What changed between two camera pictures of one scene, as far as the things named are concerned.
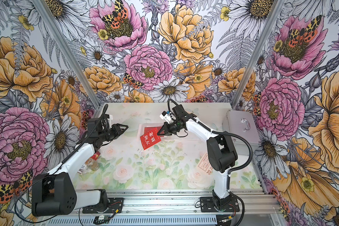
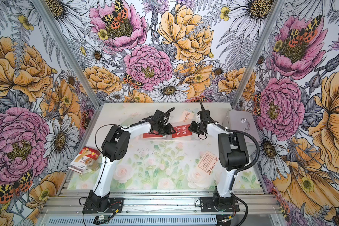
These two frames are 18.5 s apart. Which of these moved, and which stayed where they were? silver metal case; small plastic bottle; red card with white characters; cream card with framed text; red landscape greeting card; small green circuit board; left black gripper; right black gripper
Moved: red card with white characters; right black gripper; left black gripper; red landscape greeting card
Stayed: small plastic bottle; silver metal case; small green circuit board; cream card with framed text
